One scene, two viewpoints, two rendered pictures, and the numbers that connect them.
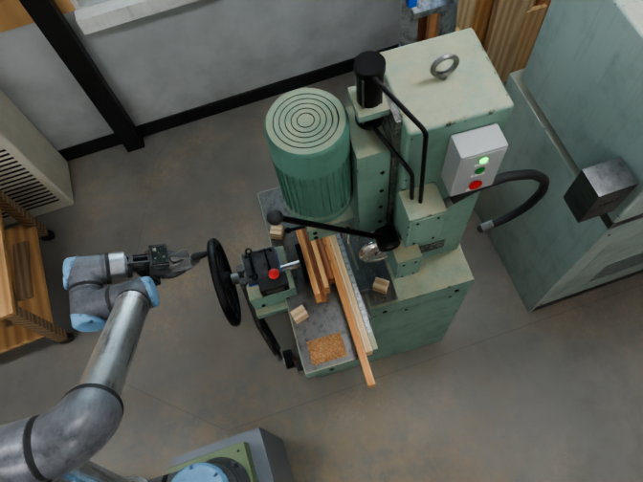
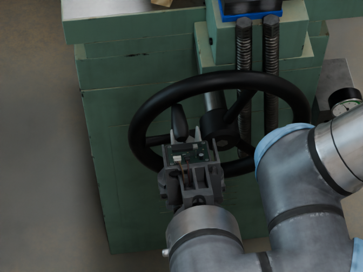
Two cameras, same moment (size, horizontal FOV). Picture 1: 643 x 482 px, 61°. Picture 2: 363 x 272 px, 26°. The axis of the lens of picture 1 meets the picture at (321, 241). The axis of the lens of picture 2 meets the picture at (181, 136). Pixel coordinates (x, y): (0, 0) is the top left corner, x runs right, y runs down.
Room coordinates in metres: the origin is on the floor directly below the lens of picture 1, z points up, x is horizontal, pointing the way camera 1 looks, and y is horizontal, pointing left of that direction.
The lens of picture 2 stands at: (0.71, 1.00, 1.85)
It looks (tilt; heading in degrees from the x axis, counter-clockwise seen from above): 57 degrees down; 269
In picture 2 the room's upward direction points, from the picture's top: straight up
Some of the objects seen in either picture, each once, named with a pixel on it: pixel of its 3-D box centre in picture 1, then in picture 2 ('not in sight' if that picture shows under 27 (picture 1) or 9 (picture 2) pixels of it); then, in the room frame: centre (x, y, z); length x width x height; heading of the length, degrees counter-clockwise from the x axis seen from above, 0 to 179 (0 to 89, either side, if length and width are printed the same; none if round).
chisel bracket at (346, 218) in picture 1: (329, 221); not in sight; (0.68, -0.03, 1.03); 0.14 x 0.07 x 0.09; 96
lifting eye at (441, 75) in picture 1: (444, 66); not in sight; (0.71, -0.30, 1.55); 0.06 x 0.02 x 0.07; 96
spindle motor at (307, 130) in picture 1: (312, 161); not in sight; (0.68, -0.01, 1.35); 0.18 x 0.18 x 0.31
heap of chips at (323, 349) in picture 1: (326, 347); not in sight; (0.35, 0.04, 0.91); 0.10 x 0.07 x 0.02; 96
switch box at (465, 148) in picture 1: (472, 162); not in sight; (0.57, -0.35, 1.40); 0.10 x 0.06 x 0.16; 96
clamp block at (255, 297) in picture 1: (269, 277); (253, 10); (0.59, 0.17, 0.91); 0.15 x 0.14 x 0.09; 6
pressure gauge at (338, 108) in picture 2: (290, 359); (344, 104); (0.40, 0.17, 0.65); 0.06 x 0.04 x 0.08; 6
